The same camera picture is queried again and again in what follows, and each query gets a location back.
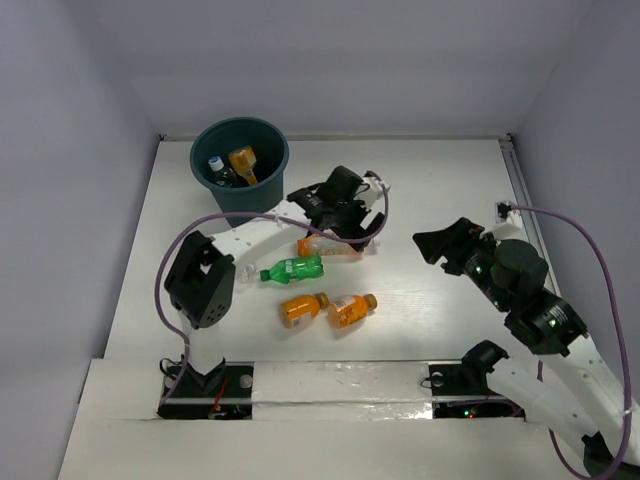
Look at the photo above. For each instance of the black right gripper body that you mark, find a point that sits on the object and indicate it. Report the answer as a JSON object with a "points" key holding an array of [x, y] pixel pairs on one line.
{"points": [[473, 258]]}

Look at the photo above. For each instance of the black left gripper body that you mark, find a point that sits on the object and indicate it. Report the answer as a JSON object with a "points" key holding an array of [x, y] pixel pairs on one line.
{"points": [[342, 220]]}

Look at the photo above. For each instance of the long orange label bottle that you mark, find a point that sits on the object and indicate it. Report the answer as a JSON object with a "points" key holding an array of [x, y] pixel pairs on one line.
{"points": [[322, 246]]}

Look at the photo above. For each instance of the orange blue label bottle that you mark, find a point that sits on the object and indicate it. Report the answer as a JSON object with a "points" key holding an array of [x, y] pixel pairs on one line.
{"points": [[243, 161]]}

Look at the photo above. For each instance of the clear plastic bottle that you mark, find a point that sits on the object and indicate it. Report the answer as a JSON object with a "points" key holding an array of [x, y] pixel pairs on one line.
{"points": [[225, 176]]}

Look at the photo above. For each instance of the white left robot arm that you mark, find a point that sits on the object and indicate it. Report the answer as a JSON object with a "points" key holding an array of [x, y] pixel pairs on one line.
{"points": [[198, 272]]}

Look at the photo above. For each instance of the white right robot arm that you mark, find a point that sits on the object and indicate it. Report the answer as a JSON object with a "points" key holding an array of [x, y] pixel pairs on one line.
{"points": [[597, 422]]}

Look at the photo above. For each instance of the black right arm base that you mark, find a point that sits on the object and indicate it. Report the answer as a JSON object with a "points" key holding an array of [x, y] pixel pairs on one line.
{"points": [[460, 388]]}

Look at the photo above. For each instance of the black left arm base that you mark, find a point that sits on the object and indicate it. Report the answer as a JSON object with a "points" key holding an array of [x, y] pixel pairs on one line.
{"points": [[224, 393]]}

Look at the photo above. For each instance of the dark teal plastic bin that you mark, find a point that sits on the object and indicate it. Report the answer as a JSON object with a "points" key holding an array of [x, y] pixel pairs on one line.
{"points": [[272, 153]]}

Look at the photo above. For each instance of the green plastic bottle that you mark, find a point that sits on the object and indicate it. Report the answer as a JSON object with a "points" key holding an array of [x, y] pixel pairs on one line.
{"points": [[293, 270]]}

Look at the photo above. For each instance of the small orange patterned bottle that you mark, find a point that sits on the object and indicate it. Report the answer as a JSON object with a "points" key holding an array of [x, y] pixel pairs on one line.
{"points": [[349, 310]]}

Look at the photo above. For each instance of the small orange juice bottle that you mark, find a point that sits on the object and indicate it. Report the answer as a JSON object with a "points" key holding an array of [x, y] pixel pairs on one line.
{"points": [[299, 310]]}

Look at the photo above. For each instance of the small clear blue-label bottle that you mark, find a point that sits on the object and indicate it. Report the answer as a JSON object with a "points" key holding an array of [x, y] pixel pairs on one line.
{"points": [[247, 274]]}

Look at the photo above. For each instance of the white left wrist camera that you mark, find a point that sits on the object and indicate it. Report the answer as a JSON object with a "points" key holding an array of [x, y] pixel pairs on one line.
{"points": [[372, 189]]}

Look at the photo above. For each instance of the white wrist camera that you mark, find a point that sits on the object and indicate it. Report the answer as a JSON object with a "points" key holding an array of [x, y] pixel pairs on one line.
{"points": [[508, 222], [372, 189]]}

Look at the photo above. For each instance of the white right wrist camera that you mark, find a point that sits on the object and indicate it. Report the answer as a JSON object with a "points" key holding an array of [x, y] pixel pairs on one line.
{"points": [[508, 222]]}

